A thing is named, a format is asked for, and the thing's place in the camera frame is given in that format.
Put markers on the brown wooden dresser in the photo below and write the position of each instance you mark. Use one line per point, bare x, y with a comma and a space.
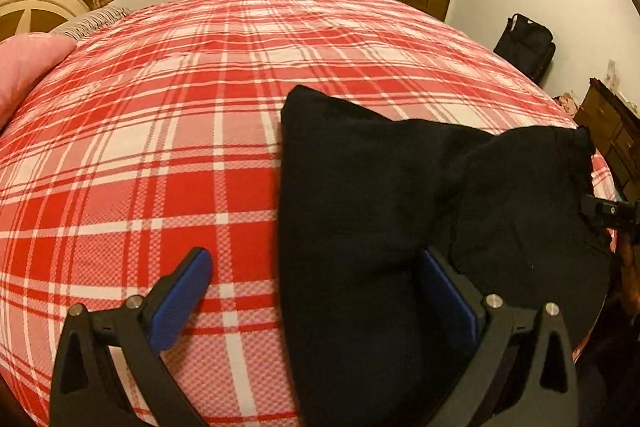
615, 132

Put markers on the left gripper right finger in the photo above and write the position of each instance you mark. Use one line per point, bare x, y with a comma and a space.
492, 364

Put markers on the cream round headboard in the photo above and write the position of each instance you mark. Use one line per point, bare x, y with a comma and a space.
21, 16

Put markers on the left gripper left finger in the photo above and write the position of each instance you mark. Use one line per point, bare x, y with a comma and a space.
86, 389

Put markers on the grey striped pillow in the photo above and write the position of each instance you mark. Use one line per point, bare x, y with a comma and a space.
84, 25

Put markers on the black bag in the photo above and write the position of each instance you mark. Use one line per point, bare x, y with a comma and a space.
526, 45

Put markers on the red plaid bedsheet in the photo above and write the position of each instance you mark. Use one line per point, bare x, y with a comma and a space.
162, 133

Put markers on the pink pillow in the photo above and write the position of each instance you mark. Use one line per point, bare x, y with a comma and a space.
25, 59

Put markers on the pink cloth on floor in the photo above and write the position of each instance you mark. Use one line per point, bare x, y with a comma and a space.
567, 102

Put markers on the black pants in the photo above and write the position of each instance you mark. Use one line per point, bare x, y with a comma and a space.
364, 200

